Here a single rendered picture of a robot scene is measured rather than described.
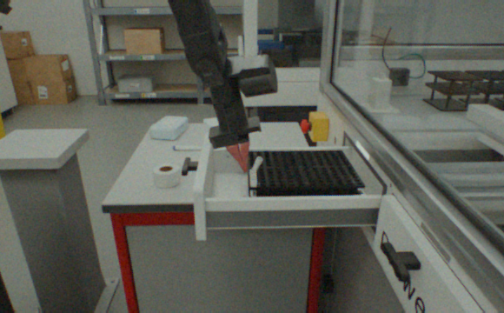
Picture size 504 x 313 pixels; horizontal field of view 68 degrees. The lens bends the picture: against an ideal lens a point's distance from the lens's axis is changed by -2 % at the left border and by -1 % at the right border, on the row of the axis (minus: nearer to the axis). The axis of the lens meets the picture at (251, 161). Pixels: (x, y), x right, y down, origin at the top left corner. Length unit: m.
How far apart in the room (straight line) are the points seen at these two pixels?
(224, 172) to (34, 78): 4.44
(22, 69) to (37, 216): 3.84
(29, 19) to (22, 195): 4.19
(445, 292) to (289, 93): 1.19
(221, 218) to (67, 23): 4.80
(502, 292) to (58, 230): 1.36
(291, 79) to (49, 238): 1.10
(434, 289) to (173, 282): 0.77
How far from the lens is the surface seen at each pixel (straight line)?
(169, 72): 5.09
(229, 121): 0.71
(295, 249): 1.06
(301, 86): 1.57
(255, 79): 0.68
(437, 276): 0.53
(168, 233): 1.03
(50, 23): 5.44
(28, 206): 1.52
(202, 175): 0.70
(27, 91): 5.28
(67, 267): 1.63
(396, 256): 0.56
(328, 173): 0.78
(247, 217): 0.70
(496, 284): 0.47
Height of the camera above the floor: 1.24
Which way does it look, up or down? 24 degrees down
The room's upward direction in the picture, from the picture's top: straight up
